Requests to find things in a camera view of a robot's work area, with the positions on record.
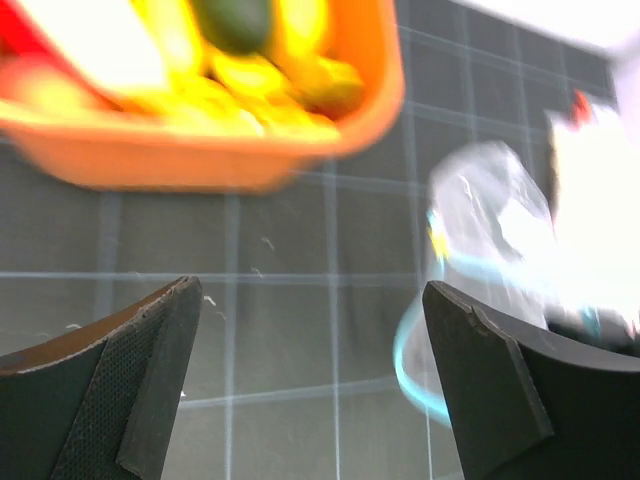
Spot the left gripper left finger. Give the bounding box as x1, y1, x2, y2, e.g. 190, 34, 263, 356
1, 276, 203, 479

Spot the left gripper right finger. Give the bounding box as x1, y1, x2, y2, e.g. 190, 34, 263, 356
422, 281, 639, 480

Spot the clear blue zip bag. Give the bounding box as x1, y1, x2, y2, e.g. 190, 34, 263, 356
392, 139, 601, 429

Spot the orange plastic bin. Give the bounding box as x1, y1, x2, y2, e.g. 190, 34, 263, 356
1, 1, 404, 192

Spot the white radish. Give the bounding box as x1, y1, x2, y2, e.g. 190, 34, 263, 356
11, 0, 169, 95

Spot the black grid mat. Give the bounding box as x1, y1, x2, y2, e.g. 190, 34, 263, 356
1, 1, 614, 479

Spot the dark green avocado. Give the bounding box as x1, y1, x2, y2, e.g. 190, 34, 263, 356
191, 0, 272, 55

